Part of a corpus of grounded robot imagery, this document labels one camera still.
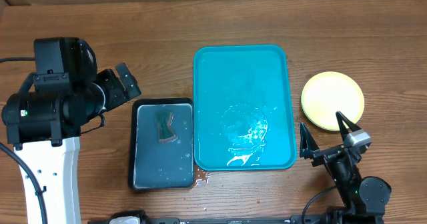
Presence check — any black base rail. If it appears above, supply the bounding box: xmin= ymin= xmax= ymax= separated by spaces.
xmin=87 ymin=210 xmax=384 ymax=224

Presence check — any yellow plate with blue stain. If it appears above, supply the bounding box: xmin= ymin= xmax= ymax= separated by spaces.
xmin=301 ymin=71 xmax=365 ymax=131

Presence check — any black water tray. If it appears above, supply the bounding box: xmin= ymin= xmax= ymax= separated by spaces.
xmin=128 ymin=97 xmax=195 ymax=191

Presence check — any orange green sponge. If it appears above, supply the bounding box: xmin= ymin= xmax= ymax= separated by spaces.
xmin=154 ymin=111 xmax=177 ymax=143

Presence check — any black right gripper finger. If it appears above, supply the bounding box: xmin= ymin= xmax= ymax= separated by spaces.
xmin=336 ymin=111 xmax=361 ymax=134
xmin=300 ymin=123 xmax=320 ymax=159

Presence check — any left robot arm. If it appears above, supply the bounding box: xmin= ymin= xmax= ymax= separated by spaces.
xmin=1 ymin=37 xmax=141 ymax=223

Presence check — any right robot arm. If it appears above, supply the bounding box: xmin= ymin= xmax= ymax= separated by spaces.
xmin=300 ymin=111 xmax=392 ymax=223

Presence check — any teal plastic tray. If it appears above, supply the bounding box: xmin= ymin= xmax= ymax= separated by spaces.
xmin=193 ymin=44 xmax=298 ymax=171

